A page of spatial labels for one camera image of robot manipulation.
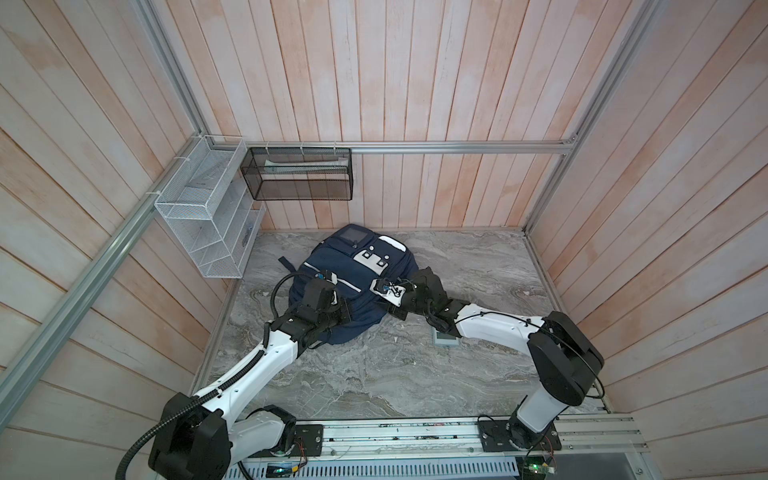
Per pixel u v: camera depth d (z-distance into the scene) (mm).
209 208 687
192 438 393
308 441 732
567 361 457
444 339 903
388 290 715
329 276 760
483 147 1743
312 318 621
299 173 1040
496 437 730
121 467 358
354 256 953
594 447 732
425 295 669
